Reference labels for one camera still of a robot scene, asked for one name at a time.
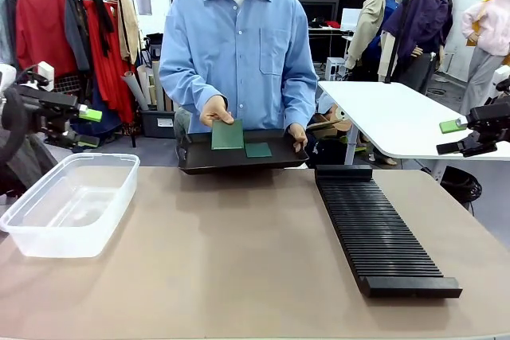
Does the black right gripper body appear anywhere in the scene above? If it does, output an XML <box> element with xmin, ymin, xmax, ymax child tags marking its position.
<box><xmin>466</xmin><ymin>96</ymin><xmax>510</xmax><ymax>147</ymax></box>

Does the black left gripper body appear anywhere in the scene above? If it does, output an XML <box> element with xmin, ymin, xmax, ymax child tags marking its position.
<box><xmin>22</xmin><ymin>85</ymin><xmax>81</xmax><ymax>145</ymax></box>

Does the large green PCB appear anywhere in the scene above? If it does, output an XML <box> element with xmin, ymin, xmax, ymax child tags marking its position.
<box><xmin>210</xmin><ymin>118</ymin><xmax>245</xmax><ymax>151</ymax></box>

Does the black rectangular tray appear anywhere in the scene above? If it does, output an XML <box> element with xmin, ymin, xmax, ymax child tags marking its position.
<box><xmin>175</xmin><ymin>128</ymin><xmax>310</xmax><ymax>176</ymax></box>

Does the small green PCB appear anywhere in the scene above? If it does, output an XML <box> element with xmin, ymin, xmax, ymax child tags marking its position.
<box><xmin>244</xmin><ymin>142</ymin><xmax>273</xmax><ymax>159</ymax></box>

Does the person's right forearm blue sleeve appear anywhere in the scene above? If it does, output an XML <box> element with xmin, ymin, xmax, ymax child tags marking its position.
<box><xmin>159</xmin><ymin>64</ymin><xmax>229</xmax><ymax>119</ymax></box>

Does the person's left forearm blue sleeve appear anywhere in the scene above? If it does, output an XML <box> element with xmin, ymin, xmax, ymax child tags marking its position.
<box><xmin>283</xmin><ymin>71</ymin><xmax>320</xmax><ymax>134</ymax></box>

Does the person's right hand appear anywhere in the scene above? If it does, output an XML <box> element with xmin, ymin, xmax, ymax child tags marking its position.
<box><xmin>198</xmin><ymin>96</ymin><xmax>236</xmax><ymax>128</ymax></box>

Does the person's left hand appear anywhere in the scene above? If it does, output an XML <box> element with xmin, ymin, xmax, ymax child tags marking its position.
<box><xmin>287</xmin><ymin>122</ymin><xmax>309</xmax><ymax>154</ymax></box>

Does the red pleated dress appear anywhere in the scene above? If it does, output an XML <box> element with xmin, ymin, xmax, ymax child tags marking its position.
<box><xmin>82</xmin><ymin>0</ymin><xmax>135</xmax><ymax>125</ymax></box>

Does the grey paper roll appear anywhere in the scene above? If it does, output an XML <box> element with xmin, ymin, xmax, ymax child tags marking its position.
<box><xmin>120</xmin><ymin>69</ymin><xmax>150</xmax><ymax>111</ymax></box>

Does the white desk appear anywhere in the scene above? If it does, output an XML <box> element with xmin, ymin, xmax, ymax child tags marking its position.
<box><xmin>317</xmin><ymin>80</ymin><xmax>510</xmax><ymax>182</ymax></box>

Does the dark grey cloth bundle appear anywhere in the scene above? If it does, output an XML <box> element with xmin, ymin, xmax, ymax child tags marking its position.
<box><xmin>0</xmin><ymin>131</ymin><xmax>61</xmax><ymax>198</ymax></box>

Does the beige paper roll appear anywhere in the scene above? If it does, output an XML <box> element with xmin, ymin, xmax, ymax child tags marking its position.
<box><xmin>136</xmin><ymin>61</ymin><xmax>157</xmax><ymax>109</ymax></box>

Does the black storage bin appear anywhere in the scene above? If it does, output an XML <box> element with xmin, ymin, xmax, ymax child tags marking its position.
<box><xmin>139</xmin><ymin>108</ymin><xmax>178</xmax><ymax>139</ymax></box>

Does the dark grey hanging garment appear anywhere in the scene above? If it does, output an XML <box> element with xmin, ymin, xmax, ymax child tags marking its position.
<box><xmin>64</xmin><ymin>0</ymin><xmax>92</xmax><ymax>73</ymax></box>

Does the red shirt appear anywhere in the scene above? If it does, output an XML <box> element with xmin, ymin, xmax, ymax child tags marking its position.
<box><xmin>14</xmin><ymin>0</ymin><xmax>78</xmax><ymax>79</ymax></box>

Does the mannequin in pink sweater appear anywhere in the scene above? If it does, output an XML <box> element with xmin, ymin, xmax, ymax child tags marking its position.
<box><xmin>458</xmin><ymin>0</ymin><xmax>510</xmax><ymax>116</ymax></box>

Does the black hanging scarf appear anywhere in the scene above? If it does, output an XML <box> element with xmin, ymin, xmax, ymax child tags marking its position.
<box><xmin>91</xmin><ymin>0</ymin><xmax>116</xmax><ymax>59</ymax></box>

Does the beige hanging garment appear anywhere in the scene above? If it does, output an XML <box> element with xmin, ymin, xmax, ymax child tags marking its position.
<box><xmin>116</xmin><ymin>0</ymin><xmax>142</xmax><ymax>65</ymax></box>

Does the light grey hanging garment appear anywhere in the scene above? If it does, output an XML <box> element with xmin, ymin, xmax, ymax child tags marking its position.
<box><xmin>0</xmin><ymin>0</ymin><xmax>22</xmax><ymax>68</ymax></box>

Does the black stand pole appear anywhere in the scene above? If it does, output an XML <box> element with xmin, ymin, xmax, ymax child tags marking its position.
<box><xmin>383</xmin><ymin>0</ymin><xmax>412</xmax><ymax>85</ymax></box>

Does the clear plastic storage box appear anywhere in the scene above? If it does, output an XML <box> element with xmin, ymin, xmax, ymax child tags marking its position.
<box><xmin>0</xmin><ymin>151</ymin><xmax>142</xmax><ymax>259</ymax></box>

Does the mannequin in purple jacket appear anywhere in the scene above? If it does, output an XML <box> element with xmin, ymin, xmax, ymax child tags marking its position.
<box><xmin>381</xmin><ymin>0</ymin><xmax>454</xmax><ymax>94</ymax></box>

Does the crouching person in dark clothes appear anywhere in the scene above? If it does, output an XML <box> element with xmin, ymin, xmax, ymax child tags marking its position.
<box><xmin>307</xmin><ymin>92</ymin><xmax>359</xmax><ymax>170</ymax></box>

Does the black slotted PCB rack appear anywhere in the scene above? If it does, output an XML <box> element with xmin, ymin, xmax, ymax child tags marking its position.
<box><xmin>314</xmin><ymin>164</ymin><xmax>464</xmax><ymax>299</ymax></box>

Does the mannequin in beige coat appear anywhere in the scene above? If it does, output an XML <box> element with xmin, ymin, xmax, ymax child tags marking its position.
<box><xmin>344</xmin><ymin>0</ymin><xmax>404</xmax><ymax>82</ymax></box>

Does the white computer case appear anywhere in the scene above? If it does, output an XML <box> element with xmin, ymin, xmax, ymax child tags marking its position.
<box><xmin>325</xmin><ymin>57</ymin><xmax>347</xmax><ymax>80</ymax></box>

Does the light blue button shirt torso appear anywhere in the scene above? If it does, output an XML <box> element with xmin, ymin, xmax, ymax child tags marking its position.
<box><xmin>159</xmin><ymin>0</ymin><xmax>320</xmax><ymax>136</ymax></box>

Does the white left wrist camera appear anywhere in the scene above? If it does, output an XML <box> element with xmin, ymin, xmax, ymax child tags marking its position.
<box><xmin>37</xmin><ymin>61</ymin><xmax>55</xmax><ymax>92</ymax></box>

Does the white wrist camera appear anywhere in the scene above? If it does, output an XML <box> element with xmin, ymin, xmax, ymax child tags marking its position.
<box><xmin>37</xmin><ymin>61</ymin><xmax>55</xmax><ymax>92</ymax></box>
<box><xmin>493</xmin><ymin>64</ymin><xmax>510</xmax><ymax>89</ymax></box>

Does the black cable bundle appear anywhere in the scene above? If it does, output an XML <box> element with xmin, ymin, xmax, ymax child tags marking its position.
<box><xmin>439</xmin><ymin>165</ymin><xmax>484</xmax><ymax>205</ymax></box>

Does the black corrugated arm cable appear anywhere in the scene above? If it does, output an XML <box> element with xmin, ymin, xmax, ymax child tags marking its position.
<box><xmin>0</xmin><ymin>87</ymin><xmax>29</xmax><ymax>166</ymax></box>

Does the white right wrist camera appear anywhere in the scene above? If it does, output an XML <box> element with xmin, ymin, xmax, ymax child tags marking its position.
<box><xmin>493</xmin><ymin>64</ymin><xmax>510</xmax><ymax>89</ymax></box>

